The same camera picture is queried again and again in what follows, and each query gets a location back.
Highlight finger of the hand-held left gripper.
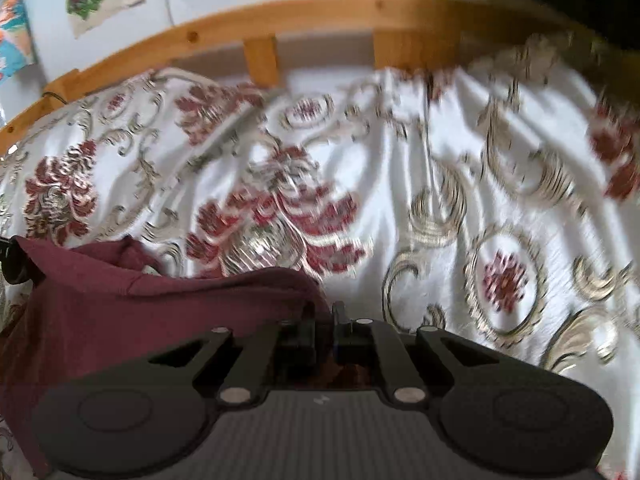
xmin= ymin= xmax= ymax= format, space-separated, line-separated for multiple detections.
xmin=0 ymin=237 xmax=37 ymax=287

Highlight white floral bedspread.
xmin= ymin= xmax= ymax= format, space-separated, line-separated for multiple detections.
xmin=0 ymin=30 xmax=640 ymax=480

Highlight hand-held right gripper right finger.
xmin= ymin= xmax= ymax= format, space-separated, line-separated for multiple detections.
xmin=331 ymin=302 xmax=502 ymax=407

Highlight maroon long-sleeved shirt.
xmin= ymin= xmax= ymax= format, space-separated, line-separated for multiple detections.
xmin=0 ymin=234 xmax=332 ymax=478

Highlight wooden bed frame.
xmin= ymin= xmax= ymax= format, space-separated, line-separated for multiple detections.
xmin=0 ymin=0 xmax=617 ymax=157

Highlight small curled cartoon poster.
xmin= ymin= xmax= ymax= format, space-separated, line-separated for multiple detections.
xmin=0 ymin=0 xmax=39 ymax=83

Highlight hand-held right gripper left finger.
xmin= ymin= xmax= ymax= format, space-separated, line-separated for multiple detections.
xmin=149 ymin=304 xmax=319 ymax=407

